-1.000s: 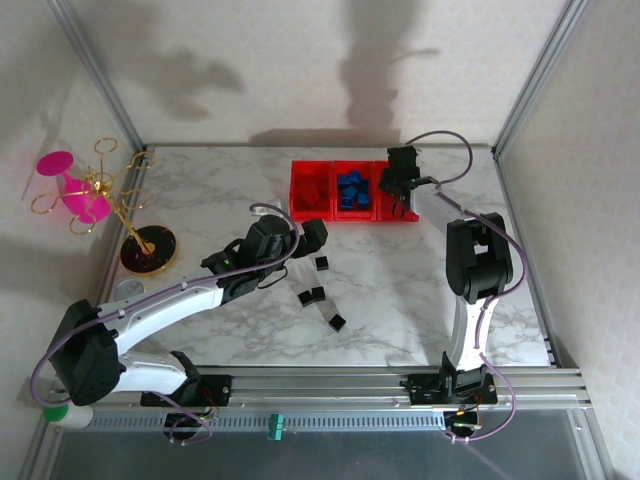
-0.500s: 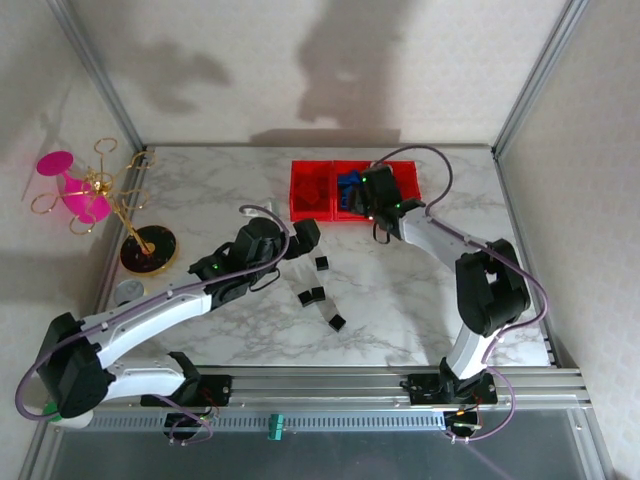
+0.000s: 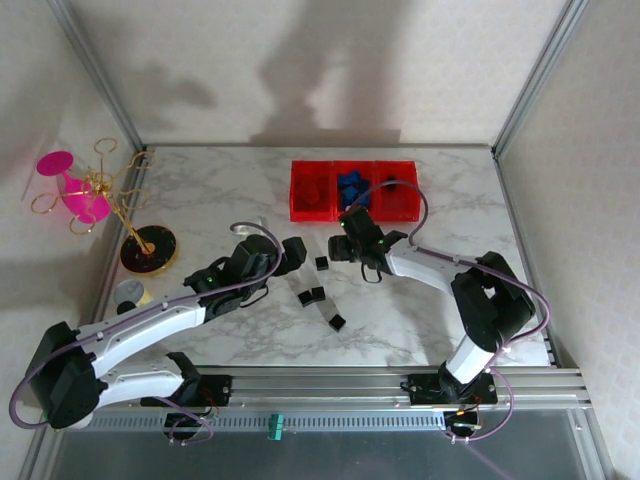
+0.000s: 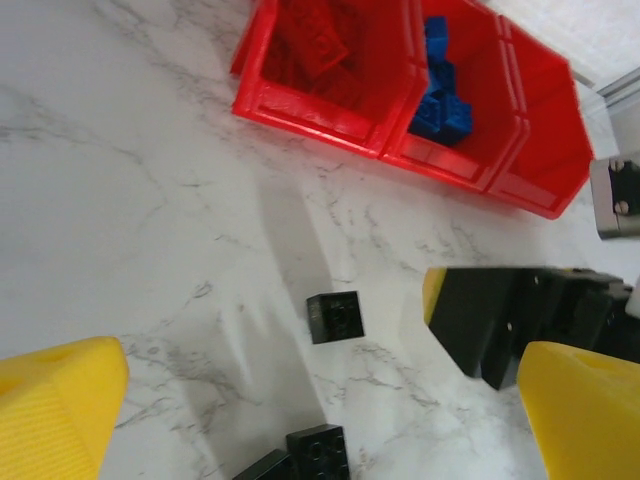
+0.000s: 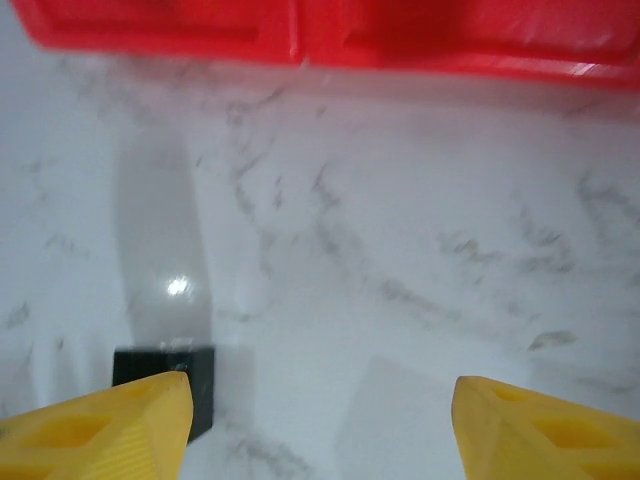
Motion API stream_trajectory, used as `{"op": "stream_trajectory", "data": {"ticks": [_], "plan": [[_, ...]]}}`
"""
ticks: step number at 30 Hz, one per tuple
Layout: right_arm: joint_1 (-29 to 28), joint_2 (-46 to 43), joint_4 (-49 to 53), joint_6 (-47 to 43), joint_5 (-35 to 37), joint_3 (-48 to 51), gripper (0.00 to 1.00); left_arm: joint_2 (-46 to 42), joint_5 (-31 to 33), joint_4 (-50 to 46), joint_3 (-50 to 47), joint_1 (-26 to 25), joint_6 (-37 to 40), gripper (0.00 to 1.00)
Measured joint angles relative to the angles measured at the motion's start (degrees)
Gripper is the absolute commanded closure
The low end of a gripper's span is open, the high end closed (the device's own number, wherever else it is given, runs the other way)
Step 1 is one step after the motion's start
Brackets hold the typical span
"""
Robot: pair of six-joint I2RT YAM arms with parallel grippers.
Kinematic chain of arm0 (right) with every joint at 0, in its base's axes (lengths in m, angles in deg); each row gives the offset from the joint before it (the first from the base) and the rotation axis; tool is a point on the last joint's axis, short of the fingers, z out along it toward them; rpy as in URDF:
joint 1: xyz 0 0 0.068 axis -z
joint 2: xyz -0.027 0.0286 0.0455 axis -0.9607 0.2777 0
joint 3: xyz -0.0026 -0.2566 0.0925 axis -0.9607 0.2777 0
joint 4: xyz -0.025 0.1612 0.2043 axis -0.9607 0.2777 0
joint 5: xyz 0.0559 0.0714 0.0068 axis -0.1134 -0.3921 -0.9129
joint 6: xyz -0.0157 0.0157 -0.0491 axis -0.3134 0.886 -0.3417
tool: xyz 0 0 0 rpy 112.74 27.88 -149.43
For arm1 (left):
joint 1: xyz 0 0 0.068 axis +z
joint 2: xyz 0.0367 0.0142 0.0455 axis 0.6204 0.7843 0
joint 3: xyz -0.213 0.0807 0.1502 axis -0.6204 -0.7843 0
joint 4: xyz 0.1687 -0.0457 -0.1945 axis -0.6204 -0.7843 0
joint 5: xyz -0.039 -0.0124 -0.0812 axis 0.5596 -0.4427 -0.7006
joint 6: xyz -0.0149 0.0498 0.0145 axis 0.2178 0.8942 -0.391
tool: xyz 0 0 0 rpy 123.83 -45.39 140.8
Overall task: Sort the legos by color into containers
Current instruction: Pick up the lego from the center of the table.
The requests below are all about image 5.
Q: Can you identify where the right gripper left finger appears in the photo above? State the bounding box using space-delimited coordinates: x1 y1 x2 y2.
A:
0 370 195 480

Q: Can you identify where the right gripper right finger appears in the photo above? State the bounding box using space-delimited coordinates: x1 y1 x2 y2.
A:
452 374 640 480

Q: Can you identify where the small black lego brick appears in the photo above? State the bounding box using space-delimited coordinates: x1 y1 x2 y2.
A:
112 347 217 444

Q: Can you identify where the red plastic bin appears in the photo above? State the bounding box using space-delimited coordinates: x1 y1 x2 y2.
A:
294 0 640 91
9 0 304 66

